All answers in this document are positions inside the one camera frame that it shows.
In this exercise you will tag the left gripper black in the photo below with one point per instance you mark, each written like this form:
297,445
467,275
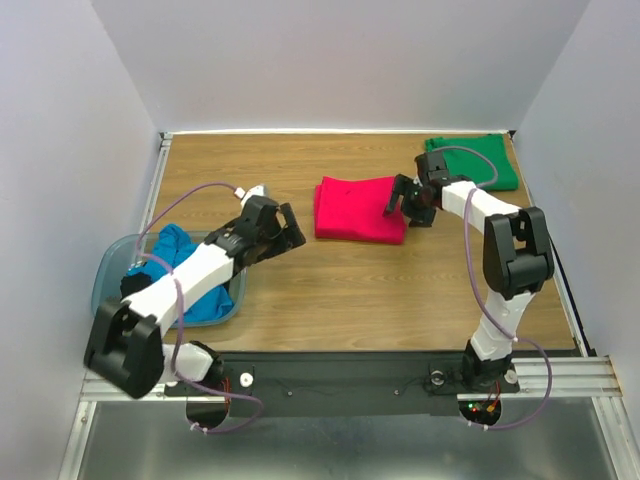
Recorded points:
295,238

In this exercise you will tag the aluminium frame rail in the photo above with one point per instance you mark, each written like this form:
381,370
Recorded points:
96,389

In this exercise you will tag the folded green t shirt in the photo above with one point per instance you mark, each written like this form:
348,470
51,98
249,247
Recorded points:
482,159

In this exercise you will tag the teal plastic bin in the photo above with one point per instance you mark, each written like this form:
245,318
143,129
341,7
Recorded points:
122,255

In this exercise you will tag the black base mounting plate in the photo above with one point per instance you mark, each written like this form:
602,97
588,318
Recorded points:
327,384

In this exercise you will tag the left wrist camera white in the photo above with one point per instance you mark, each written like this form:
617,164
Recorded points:
244,195

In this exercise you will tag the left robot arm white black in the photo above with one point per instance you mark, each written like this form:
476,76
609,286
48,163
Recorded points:
126,344

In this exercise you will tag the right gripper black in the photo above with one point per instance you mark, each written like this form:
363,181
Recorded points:
406,195

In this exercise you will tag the blue t shirt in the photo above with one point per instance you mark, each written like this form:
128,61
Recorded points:
174,245

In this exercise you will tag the red t shirt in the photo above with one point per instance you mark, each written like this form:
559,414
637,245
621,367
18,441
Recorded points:
355,211

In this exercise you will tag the black garment in bin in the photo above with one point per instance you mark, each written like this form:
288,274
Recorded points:
131,284

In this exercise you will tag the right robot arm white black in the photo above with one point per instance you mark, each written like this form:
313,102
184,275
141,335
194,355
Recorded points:
517,256

